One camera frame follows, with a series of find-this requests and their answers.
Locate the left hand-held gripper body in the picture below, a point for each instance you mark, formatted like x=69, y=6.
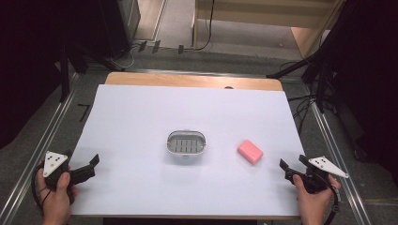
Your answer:
x=53, y=162

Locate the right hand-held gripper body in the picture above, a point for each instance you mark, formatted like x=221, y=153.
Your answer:
x=316, y=179

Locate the pink soap bar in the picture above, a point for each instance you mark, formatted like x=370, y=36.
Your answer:
x=250, y=152

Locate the metal mesh basket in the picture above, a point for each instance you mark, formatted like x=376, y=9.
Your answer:
x=186, y=144

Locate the person's right hand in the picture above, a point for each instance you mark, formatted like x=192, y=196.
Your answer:
x=313, y=206

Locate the person's left hand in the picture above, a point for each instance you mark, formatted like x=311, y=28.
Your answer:
x=56, y=200

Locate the white paper sheet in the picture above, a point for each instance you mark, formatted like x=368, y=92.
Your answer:
x=140, y=131

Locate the black metal stand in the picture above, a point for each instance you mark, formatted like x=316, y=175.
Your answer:
x=65, y=78

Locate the black tripod stand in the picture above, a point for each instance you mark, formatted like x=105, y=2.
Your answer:
x=320, y=81

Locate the black curtain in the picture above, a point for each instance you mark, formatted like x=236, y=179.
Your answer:
x=28, y=62
x=372, y=78

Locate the wooden table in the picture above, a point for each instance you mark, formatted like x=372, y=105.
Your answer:
x=175, y=80

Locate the black tape strip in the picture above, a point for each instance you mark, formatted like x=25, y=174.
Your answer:
x=156, y=46
x=142, y=46
x=180, y=49

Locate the dark grey cabinet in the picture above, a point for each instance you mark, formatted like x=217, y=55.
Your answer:
x=126, y=22

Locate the light wooden shelf unit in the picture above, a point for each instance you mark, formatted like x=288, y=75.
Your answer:
x=269, y=18

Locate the metal floor rail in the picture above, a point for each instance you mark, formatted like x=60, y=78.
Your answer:
x=338, y=150
x=34, y=156

